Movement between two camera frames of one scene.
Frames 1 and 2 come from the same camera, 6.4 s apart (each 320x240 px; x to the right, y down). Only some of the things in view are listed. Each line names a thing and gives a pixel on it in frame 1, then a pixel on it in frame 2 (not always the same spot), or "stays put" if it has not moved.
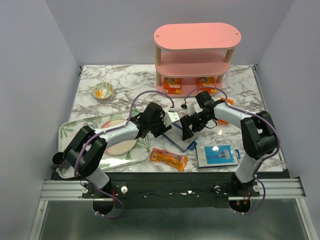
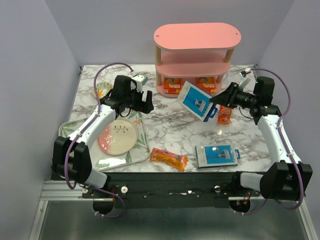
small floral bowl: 103,90 stays put
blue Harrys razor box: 213,155 stays put
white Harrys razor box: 174,135 → 197,101
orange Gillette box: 172,85 stays put
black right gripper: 185,121 → 227,98
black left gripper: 163,129 → 145,107
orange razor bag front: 180,162 stays put
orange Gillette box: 206,84 stays put
